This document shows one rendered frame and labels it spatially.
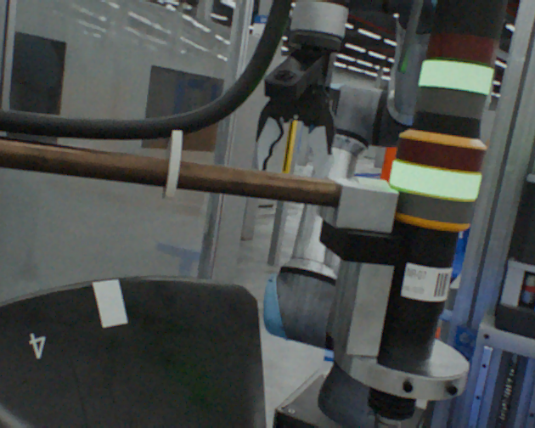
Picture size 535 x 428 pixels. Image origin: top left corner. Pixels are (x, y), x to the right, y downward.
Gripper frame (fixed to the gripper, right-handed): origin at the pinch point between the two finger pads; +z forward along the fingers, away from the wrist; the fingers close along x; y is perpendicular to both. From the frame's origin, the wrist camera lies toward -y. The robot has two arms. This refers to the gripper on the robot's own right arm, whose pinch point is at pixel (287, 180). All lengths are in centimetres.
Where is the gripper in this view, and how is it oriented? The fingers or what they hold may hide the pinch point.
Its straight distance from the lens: 89.4
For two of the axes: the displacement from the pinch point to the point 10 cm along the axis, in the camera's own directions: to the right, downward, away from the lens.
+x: -9.2, -2.0, 3.4
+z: -1.5, 9.8, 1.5
